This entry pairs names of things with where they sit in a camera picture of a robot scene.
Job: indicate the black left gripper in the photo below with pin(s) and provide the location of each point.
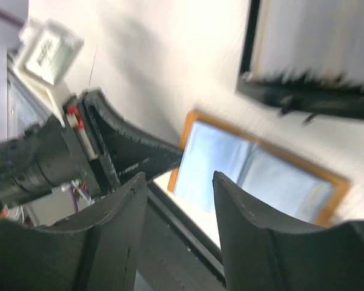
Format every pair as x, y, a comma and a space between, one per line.
48, 155

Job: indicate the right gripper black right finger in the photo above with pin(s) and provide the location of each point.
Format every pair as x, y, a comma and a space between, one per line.
265, 249

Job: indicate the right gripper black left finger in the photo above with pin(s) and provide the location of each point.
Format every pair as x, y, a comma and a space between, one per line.
94, 249

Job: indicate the yellow leather card holder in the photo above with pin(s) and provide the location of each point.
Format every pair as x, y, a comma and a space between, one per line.
283, 180

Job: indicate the black plastic card box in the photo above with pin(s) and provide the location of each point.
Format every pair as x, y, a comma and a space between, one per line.
299, 95

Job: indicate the white cards in box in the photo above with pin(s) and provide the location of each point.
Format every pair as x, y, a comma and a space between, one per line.
320, 39

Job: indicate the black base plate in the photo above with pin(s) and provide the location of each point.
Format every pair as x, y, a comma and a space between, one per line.
175, 253

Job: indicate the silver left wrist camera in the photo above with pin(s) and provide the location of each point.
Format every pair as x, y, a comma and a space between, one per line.
47, 52

